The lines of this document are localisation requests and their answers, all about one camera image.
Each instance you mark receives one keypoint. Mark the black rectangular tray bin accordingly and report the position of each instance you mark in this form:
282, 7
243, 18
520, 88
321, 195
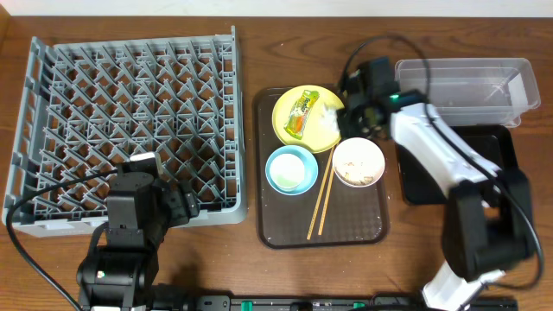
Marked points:
494, 142

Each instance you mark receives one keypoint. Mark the light blue bowl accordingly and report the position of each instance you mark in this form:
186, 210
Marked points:
309, 161

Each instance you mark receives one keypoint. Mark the small white cup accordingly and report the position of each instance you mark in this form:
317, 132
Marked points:
287, 171

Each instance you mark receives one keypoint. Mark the green snack wrapper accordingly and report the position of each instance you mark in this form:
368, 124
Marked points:
299, 114

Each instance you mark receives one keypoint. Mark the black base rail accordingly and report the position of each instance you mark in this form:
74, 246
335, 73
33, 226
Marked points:
227, 303

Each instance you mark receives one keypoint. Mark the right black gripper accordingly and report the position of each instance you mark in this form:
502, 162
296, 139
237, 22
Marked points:
351, 129

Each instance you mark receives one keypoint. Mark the dark brown serving tray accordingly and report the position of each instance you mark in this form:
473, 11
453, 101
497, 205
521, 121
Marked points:
354, 215

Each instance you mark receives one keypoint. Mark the grey plastic dishwasher rack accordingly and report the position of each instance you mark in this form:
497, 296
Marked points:
88, 106

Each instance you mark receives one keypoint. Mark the white tissue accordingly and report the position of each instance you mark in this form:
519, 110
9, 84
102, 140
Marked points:
329, 119

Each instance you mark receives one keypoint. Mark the pink white bowl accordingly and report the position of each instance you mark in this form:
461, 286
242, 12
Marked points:
358, 162

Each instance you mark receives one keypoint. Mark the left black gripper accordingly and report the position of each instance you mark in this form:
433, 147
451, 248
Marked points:
182, 204

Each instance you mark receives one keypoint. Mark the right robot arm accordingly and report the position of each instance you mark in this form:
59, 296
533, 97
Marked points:
487, 226

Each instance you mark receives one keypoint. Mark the clear plastic bin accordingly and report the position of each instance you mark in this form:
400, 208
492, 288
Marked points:
479, 91

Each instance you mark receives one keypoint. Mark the yellow round plate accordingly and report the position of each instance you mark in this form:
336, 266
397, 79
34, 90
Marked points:
315, 138

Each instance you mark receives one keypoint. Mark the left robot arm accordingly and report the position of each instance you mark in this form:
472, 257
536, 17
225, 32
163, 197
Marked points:
122, 259

